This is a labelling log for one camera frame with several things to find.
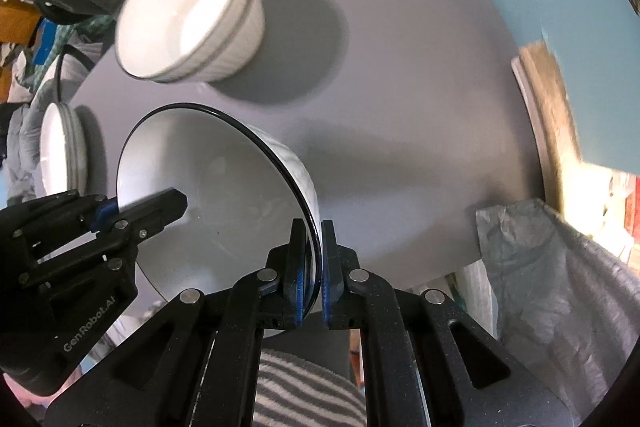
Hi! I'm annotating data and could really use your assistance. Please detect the grey plastic bag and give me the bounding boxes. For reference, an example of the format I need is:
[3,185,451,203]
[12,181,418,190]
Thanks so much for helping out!
[475,199,640,427]

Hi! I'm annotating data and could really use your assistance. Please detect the white black-rimmed bowl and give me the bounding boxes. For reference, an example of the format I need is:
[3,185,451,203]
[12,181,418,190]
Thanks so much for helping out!
[116,103,319,340]
[114,0,252,80]
[150,0,266,84]

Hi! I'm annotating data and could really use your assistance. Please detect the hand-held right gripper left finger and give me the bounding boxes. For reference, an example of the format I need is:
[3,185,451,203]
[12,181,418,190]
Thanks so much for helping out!
[45,218,307,427]

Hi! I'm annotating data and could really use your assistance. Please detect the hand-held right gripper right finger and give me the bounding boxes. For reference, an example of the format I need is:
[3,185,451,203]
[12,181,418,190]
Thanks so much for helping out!
[320,219,583,427]

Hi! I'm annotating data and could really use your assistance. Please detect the grey white striped cloth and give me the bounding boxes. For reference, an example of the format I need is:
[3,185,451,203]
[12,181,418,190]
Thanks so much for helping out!
[252,349,368,427]

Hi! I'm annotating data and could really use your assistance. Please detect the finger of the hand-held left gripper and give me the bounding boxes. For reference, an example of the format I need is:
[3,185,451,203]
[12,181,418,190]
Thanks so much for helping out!
[10,189,120,238]
[92,188,188,250]

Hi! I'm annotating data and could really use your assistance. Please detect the beige wooden frame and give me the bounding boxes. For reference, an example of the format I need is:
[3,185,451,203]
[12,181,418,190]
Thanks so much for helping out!
[510,39,585,208]

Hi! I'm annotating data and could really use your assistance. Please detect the orange wooden board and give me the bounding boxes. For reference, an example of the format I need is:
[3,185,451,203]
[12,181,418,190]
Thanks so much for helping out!
[0,0,47,44]

